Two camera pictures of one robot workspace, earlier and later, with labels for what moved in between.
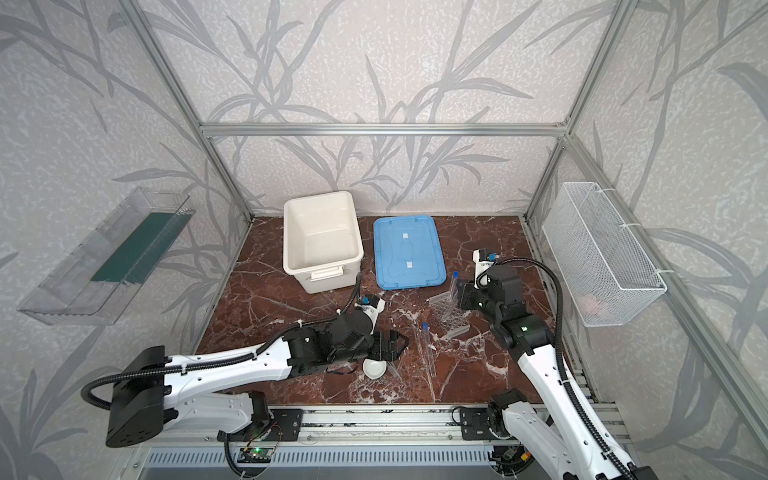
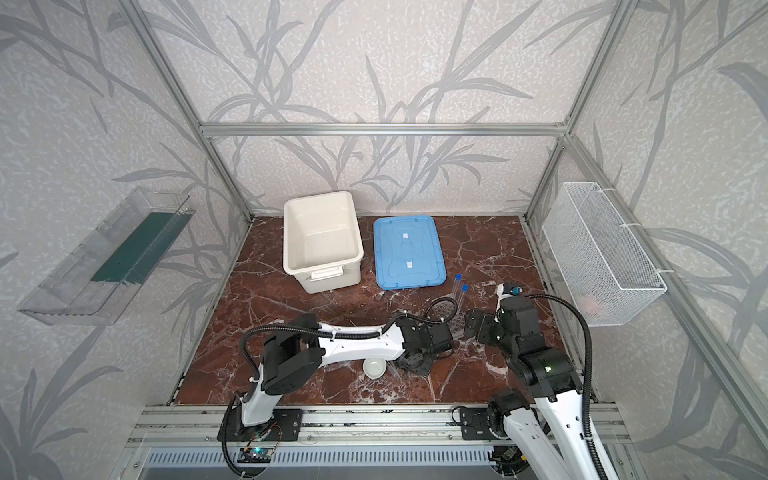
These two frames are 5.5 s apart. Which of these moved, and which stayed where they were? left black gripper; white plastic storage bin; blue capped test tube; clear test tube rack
Moved: left black gripper
Stayed: blue capped test tube; white plastic storage bin; clear test tube rack
